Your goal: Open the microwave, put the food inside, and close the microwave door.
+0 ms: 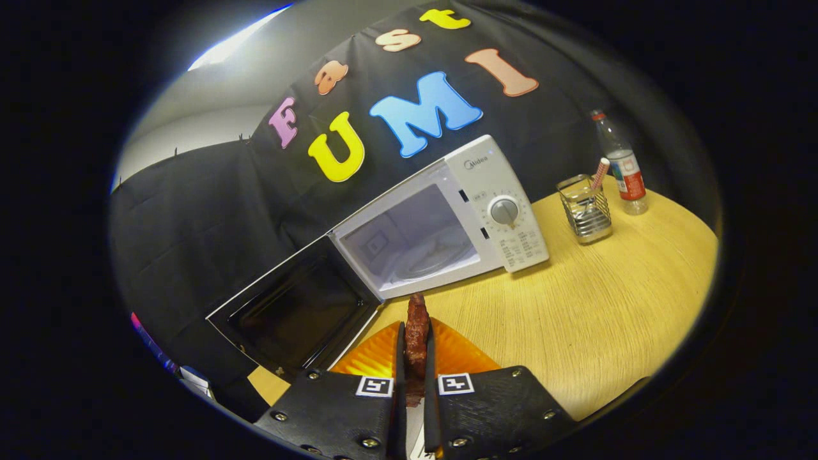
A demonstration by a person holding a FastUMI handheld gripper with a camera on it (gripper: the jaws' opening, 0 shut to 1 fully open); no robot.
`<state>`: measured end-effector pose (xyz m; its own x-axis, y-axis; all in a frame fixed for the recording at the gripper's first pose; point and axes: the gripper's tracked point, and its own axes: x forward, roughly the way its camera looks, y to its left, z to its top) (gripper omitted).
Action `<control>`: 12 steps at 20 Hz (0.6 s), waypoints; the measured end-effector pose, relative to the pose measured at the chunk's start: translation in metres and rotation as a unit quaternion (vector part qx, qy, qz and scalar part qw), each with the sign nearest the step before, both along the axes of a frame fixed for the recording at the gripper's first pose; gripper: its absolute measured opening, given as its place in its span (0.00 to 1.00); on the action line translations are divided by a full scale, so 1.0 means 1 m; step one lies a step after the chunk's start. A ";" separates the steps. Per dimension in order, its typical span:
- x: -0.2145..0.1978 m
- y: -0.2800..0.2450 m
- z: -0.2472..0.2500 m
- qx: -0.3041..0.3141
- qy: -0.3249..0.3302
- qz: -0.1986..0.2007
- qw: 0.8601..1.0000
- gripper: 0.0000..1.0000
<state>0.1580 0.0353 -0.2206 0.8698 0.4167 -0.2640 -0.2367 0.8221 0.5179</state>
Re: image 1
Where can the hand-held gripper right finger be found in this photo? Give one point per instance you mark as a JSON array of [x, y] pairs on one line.
[[431, 421]]

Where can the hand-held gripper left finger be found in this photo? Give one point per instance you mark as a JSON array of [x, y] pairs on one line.
[[398, 421]]

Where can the reddish-brown meat piece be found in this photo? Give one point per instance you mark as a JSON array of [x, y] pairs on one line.
[[416, 332]]

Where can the white toaster oven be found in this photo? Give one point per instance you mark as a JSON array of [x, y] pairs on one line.
[[486, 172]]

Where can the glass turntable plate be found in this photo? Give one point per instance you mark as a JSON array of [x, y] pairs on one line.
[[441, 259]]

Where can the clear plastic water bottle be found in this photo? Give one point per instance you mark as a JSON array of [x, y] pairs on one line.
[[626, 179]]

